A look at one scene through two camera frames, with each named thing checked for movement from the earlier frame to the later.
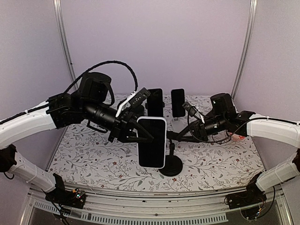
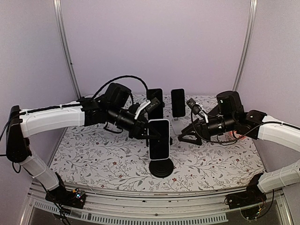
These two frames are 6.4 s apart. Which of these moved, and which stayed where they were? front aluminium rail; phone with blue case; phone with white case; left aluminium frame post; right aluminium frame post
Moved: phone with white case
Stayed: phone with blue case; front aluminium rail; right aluminium frame post; left aluminium frame post
